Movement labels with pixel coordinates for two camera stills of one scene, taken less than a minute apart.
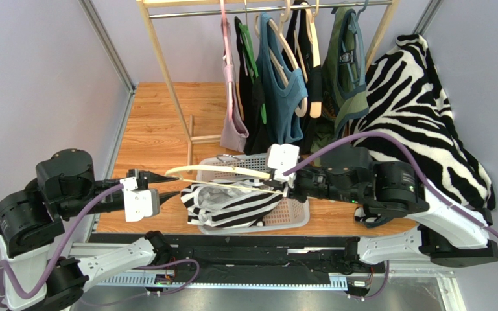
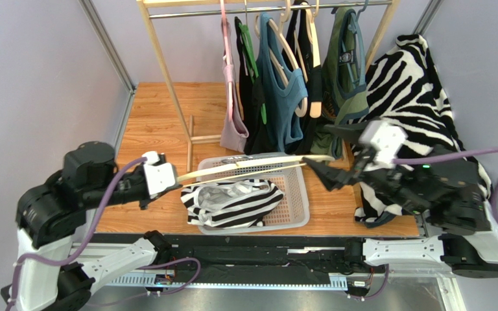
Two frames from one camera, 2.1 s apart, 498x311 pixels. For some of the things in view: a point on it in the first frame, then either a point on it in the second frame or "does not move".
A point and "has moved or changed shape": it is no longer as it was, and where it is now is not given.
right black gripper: [287, 186] → [358, 168]
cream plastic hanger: [266, 175] has moved or changed shape
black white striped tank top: [226, 207] does not move
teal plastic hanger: [353, 28] does not move
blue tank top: [277, 120] does not move
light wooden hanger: [315, 107] does not move
